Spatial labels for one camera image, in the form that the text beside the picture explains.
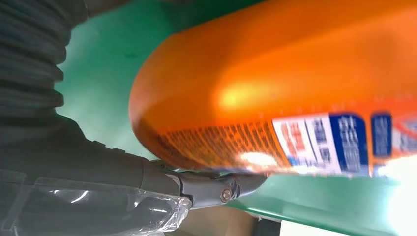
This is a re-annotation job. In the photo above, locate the open cardboard box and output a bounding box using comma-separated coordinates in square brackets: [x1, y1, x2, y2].
[169, 206, 259, 236]

